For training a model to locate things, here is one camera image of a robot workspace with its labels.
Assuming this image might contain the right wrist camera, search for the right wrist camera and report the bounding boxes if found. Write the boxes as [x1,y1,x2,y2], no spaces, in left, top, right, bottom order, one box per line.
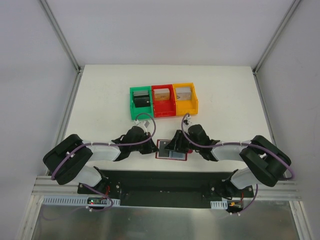
[182,114,193,126]

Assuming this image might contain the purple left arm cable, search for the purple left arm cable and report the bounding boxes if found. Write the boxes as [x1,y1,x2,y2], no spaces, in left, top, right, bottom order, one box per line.
[50,112,157,181]

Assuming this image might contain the left white cable duct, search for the left white cable duct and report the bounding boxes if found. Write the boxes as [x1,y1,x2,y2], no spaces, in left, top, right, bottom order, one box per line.
[42,196,111,207]

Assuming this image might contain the right white cable duct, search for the right white cable duct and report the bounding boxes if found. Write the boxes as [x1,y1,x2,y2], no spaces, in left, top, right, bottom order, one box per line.
[210,199,228,210]

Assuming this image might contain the red leather card holder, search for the red leather card holder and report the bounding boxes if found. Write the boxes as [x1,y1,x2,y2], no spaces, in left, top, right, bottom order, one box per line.
[155,139,193,161]

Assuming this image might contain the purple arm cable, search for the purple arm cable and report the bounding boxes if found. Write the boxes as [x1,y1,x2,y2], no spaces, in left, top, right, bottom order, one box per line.
[50,112,157,181]
[180,112,296,180]

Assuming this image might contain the yellow plastic bin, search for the yellow plastic bin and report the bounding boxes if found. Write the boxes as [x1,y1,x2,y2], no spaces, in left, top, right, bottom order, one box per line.
[172,82,199,116]

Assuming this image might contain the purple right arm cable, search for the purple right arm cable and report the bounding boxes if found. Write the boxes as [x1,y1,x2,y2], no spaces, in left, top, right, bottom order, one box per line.
[180,112,296,180]

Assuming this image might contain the green plastic bin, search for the green plastic bin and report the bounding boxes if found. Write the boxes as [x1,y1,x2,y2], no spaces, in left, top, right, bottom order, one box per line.
[129,86,154,120]

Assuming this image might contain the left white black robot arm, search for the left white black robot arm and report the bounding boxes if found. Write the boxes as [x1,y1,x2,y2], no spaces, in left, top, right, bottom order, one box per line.
[43,125,159,195]

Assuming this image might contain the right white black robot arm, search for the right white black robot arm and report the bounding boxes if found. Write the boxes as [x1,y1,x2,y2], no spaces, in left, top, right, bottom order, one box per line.
[165,124,292,199]

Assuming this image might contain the wooden cards in red bin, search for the wooden cards in red bin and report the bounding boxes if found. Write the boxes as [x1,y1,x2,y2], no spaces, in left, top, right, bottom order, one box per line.
[153,88,170,101]

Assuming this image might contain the aluminium frame rail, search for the aluminium frame rail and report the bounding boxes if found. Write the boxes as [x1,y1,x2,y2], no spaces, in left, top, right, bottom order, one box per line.
[31,176,302,201]

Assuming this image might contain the red plastic bin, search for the red plastic bin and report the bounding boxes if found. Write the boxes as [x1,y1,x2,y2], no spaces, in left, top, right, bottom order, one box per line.
[151,84,176,118]

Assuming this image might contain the black cards in green bin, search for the black cards in green bin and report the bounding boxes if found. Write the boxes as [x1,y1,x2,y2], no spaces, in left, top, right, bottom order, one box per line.
[133,90,151,108]

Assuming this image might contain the white cable duct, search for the white cable duct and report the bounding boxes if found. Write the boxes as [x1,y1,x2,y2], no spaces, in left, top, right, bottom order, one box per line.
[210,199,228,210]
[42,196,111,207]

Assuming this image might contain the cards in yellow bin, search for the cards in yellow bin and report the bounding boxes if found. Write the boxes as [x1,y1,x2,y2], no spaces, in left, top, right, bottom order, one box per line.
[175,86,192,101]

